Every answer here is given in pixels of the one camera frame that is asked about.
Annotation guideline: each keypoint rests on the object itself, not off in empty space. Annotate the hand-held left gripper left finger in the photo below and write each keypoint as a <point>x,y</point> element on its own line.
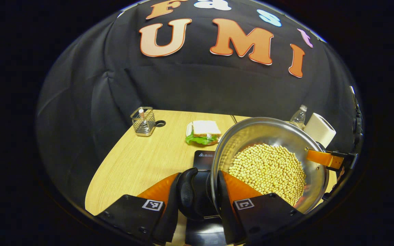
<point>169,212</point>

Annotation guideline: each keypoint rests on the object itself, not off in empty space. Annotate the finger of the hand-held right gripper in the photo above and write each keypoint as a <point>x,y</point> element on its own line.
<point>322,159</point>

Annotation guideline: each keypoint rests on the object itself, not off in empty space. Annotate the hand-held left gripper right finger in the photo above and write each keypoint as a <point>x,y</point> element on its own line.
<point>226,212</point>

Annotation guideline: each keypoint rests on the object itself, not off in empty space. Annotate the black induction cooktop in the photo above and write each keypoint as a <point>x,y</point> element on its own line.
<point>204,160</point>

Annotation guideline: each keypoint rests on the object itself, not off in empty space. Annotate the stainless steel pot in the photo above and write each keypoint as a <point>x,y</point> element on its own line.
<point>268,133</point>

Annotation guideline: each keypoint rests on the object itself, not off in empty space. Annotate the white toaster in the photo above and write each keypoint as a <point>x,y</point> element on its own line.
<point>320,130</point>

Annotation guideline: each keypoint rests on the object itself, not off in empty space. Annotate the clear plastic bottle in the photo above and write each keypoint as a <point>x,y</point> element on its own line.
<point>299,118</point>

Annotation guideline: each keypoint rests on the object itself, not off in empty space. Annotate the pile of yellow soybeans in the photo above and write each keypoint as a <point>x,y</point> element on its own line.
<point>268,171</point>

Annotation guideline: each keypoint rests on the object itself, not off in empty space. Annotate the sandwich with lettuce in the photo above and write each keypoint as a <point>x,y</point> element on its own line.
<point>205,130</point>

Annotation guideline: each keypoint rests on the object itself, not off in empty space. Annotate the metal mesh holder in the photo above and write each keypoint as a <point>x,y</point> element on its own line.
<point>144,128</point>

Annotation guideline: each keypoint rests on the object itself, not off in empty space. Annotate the black backdrop cloth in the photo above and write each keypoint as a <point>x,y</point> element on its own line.
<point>91,95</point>

